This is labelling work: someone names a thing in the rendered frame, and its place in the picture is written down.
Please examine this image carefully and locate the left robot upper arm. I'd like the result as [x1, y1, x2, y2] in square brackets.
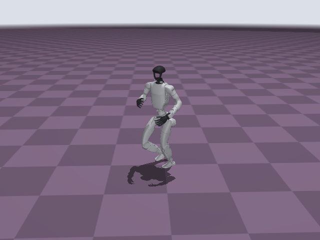
[165, 84, 181, 105]

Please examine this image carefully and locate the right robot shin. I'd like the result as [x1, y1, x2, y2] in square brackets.
[142, 142, 163, 154]

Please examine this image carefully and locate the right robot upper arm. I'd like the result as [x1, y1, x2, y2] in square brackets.
[142, 82, 152, 102]

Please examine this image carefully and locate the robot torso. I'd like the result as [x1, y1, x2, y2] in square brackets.
[150, 79, 170, 122]

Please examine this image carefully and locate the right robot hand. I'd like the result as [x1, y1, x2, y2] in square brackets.
[136, 98, 144, 108]

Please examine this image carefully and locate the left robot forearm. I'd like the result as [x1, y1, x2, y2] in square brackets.
[168, 101, 182, 118]

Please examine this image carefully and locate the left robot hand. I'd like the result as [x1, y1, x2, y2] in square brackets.
[155, 112, 171, 126]

